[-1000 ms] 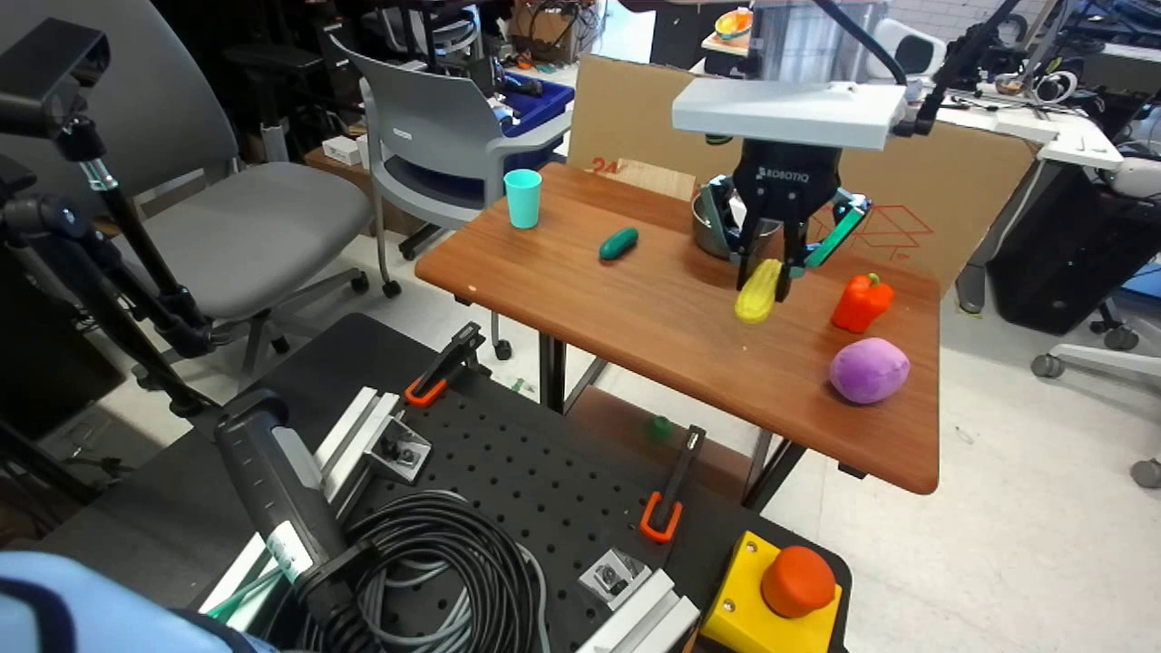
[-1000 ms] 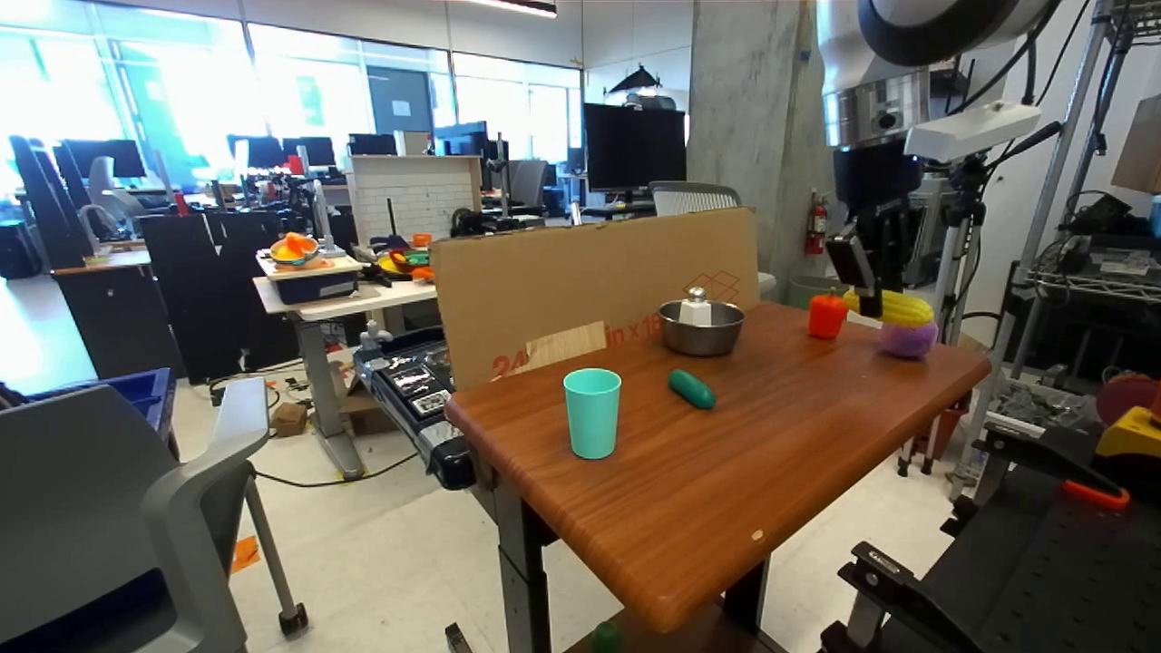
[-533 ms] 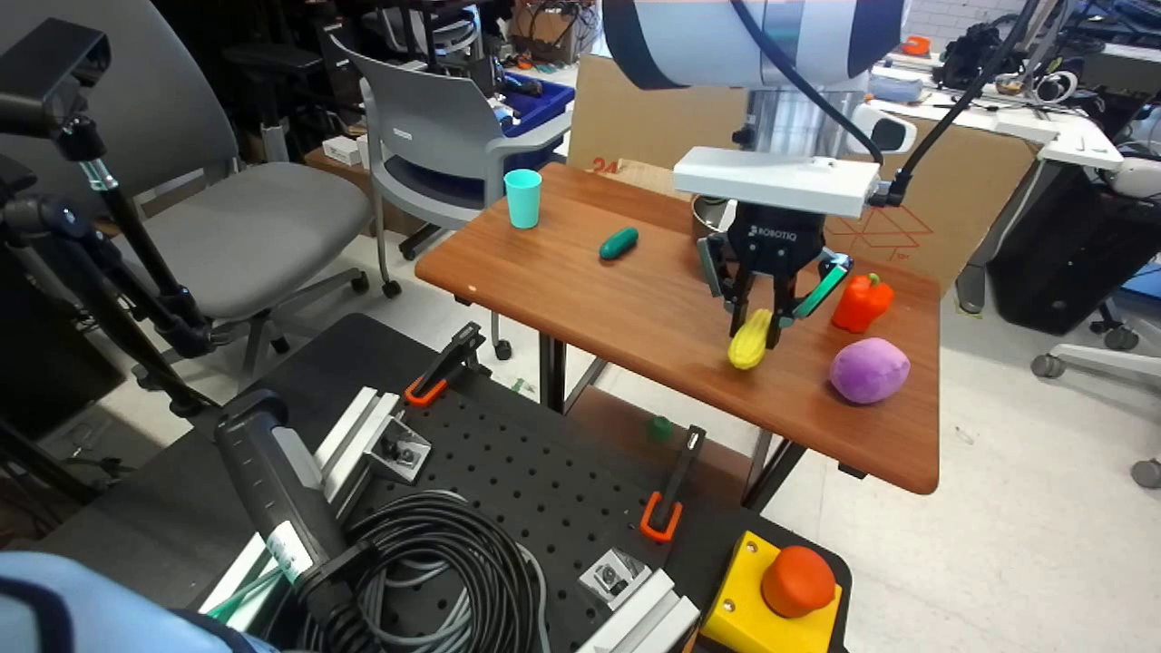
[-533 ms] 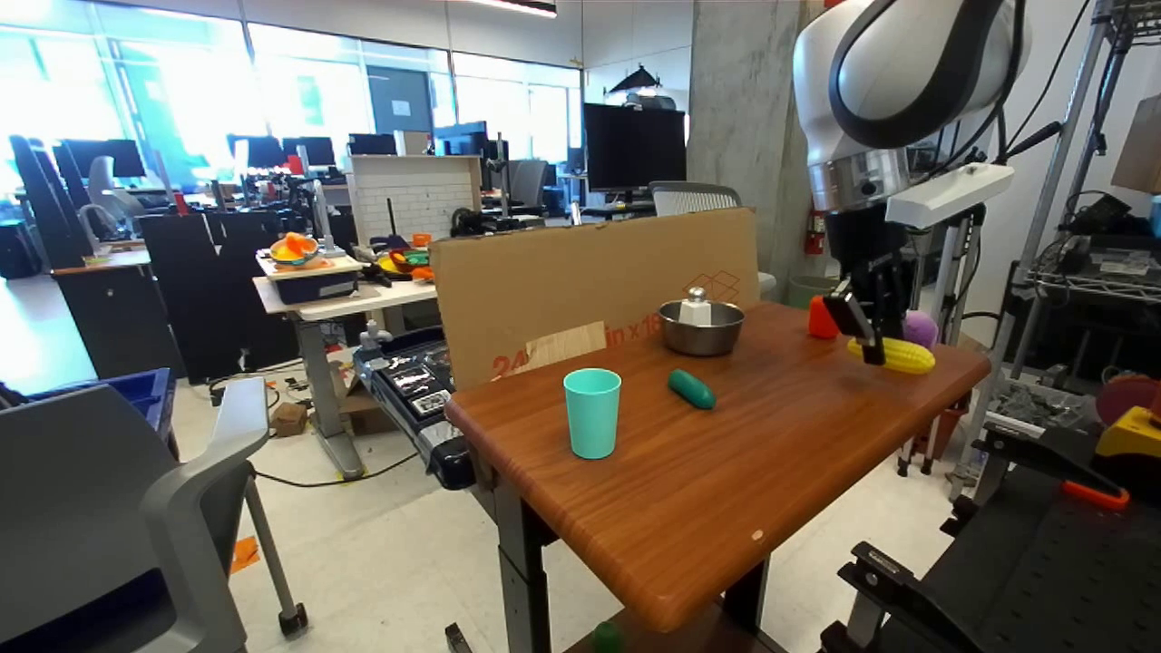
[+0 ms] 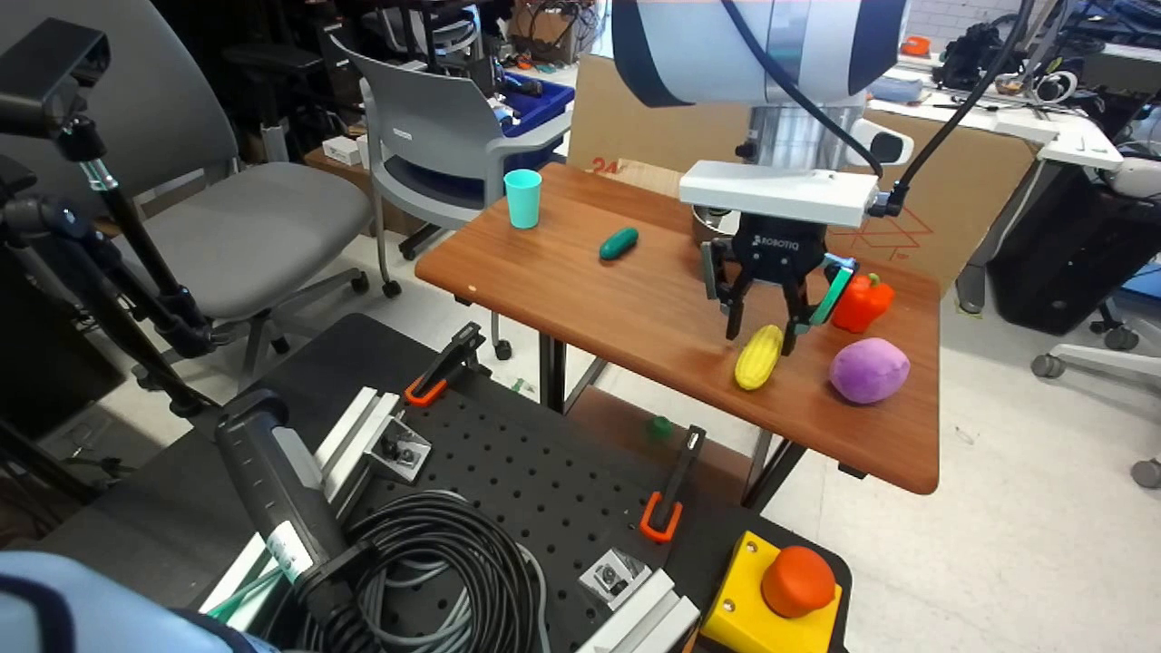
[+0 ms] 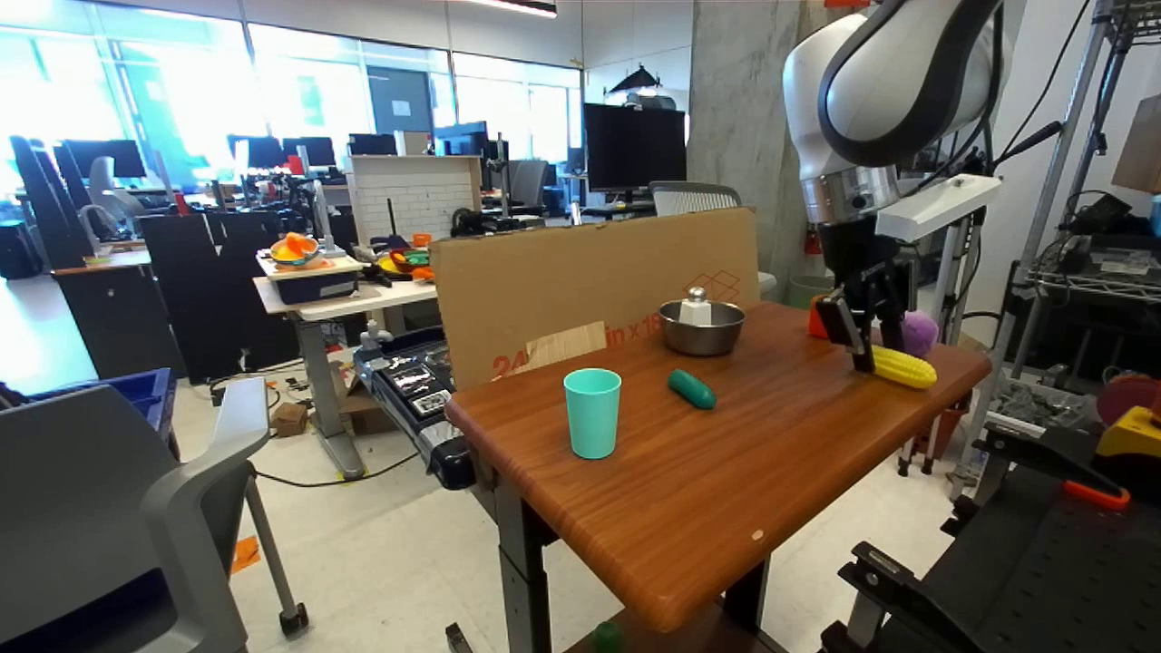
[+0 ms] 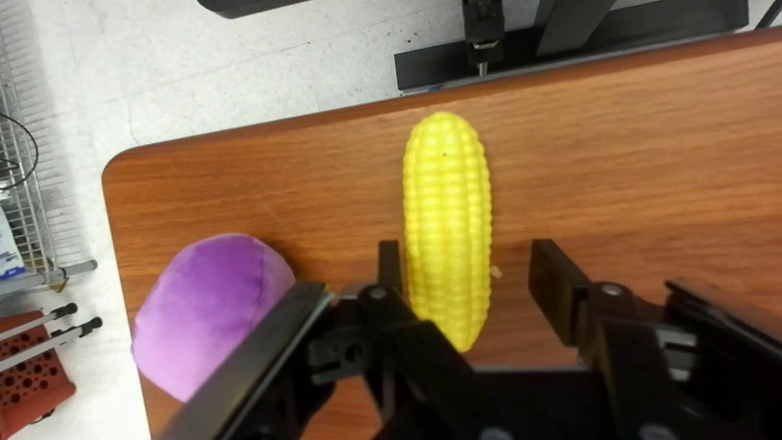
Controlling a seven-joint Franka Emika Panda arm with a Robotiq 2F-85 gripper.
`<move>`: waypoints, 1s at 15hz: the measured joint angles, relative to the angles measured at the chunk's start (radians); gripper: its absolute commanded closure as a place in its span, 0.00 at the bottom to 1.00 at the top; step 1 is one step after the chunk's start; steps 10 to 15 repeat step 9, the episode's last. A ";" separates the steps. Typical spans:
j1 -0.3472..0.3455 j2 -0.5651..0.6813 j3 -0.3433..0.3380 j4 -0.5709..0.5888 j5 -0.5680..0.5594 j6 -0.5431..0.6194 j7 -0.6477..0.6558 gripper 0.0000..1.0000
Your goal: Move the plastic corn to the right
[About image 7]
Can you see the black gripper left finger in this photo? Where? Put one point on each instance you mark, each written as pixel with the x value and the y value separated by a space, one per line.
pixel 406 359

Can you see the red perforated block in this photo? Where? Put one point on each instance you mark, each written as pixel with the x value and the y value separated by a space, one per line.
pixel 27 380

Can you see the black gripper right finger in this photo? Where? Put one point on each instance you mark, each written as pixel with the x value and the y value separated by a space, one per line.
pixel 607 334

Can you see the yellow plastic corn cob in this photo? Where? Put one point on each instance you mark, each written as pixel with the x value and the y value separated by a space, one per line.
pixel 445 228

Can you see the purple plush ball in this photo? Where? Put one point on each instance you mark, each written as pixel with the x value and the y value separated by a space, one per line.
pixel 204 315

